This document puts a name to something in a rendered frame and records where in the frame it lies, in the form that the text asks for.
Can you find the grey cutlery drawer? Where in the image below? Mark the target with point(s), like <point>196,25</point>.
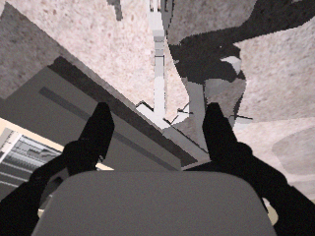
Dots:
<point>30,113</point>

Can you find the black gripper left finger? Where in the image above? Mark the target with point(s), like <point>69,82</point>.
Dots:
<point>19,210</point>

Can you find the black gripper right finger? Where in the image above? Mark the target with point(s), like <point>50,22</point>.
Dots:
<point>296,213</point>

